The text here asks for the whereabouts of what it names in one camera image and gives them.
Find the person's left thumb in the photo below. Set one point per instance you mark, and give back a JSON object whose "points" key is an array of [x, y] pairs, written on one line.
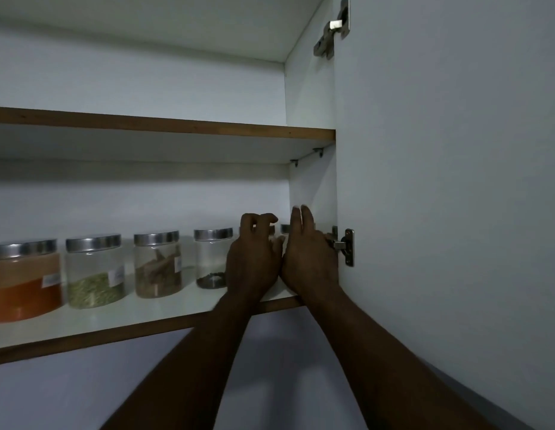
{"points": [[278, 248]]}

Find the metal cabinet hinge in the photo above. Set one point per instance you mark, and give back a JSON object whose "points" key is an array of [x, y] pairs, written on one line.
{"points": [[345, 247], [333, 33]]}

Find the white shelf board, brown edge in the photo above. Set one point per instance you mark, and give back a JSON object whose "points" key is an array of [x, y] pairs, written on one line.
{"points": [[170, 136], [125, 320]]}

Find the jar of orange powder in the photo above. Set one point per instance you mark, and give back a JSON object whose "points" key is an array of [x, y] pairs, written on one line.
{"points": [[24, 282]]}

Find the jar of dark seeds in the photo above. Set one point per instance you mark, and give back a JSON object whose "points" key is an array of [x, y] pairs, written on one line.
{"points": [[210, 259]]}

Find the person's left forearm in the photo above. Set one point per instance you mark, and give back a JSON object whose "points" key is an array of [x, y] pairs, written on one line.
{"points": [[192, 367]]}

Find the person's right hand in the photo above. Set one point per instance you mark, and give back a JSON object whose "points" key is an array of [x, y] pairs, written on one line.
{"points": [[309, 264]]}

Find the jar of brown bark sticks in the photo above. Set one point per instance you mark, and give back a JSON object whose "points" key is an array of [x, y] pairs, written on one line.
{"points": [[157, 266]]}

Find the white cabinet door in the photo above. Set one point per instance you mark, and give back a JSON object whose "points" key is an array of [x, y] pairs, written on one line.
{"points": [[447, 183]]}

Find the jar of green seeds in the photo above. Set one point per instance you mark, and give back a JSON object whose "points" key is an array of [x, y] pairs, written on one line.
{"points": [[95, 275]]}

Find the person's right fingers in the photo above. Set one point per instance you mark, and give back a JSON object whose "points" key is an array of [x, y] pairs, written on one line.
{"points": [[303, 219]]}

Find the clear jar with metal lid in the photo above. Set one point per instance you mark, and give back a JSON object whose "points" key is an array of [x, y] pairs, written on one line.
{"points": [[285, 229]]}

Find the person's right forearm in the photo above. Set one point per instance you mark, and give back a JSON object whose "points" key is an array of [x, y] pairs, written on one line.
{"points": [[385, 367]]}

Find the person's left hand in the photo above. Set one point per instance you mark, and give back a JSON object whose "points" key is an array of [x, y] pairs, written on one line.
{"points": [[253, 268]]}

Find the white wall cabinet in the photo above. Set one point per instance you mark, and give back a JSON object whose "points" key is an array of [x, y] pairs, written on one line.
{"points": [[304, 93]]}

